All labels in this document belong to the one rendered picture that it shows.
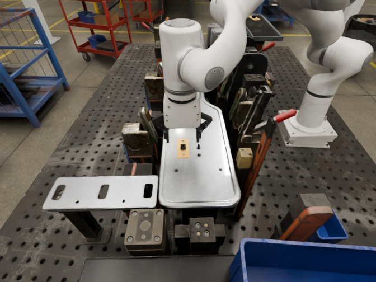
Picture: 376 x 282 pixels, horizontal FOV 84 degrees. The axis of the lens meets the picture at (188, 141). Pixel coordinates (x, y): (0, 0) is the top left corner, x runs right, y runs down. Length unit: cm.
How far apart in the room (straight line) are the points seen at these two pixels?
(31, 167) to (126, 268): 195
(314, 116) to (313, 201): 83
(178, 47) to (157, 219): 36
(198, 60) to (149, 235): 36
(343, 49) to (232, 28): 67
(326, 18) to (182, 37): 54
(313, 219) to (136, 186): 42
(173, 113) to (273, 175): 65
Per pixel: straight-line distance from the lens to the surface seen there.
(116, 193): 60
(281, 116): 64
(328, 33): 89
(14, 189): 226
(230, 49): 42
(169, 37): 44
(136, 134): 68
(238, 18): 46
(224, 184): 60
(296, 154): 119
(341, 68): 105
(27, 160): 244
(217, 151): 67
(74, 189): 66
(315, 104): 115
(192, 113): 54
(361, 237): 106
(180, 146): 67
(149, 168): 65
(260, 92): 57
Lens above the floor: 149
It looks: 45 degrees down
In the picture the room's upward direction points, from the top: straight up
